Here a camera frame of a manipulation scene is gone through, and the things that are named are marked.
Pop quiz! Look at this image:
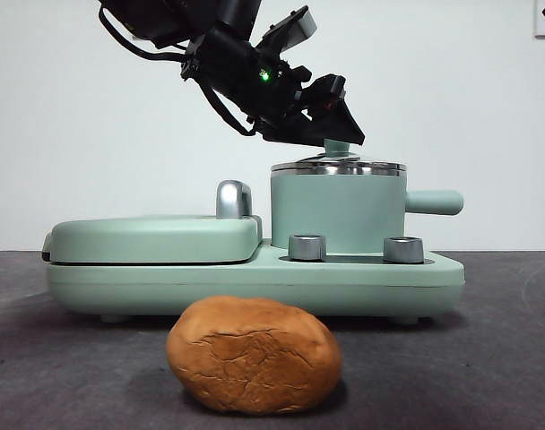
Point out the glass lid with mint knob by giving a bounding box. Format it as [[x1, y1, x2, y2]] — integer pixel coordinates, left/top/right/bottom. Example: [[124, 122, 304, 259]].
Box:
[[271, 138, 408, 176]]

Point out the brown potato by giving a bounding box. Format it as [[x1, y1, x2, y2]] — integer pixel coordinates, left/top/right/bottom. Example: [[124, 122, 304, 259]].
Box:
[[165, 294, 344, 416]]

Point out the silver control knob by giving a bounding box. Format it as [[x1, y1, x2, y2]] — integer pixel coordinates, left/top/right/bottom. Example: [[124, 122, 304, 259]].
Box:
[[288, 233, 327, 262], [383, 236, 425, 264]]

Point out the mint green breakfast machine base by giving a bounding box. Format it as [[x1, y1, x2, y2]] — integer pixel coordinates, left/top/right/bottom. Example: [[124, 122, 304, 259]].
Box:
[[46, 239, 466, 324]]

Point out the mint green griddle cover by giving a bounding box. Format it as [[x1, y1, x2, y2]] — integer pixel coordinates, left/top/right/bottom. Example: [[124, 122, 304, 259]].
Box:
[[42, 214, 264, 265]]

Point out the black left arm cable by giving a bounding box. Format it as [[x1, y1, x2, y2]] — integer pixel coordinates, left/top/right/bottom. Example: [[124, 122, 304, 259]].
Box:
[[199, 80, 258, 136], [96, 4, 191, 60]]

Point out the mint green handled pot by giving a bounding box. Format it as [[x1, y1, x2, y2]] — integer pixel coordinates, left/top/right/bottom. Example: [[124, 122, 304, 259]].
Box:
[[270, 172, 465, 253]]

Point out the chrome griddle cover handle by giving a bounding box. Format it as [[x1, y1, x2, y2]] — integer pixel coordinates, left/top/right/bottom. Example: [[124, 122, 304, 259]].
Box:
[[216, 179, 255, 220]]

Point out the pale grey left wrist camera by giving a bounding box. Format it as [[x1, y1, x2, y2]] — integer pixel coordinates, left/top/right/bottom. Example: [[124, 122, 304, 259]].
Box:
[[263, 4, 319, 50]]

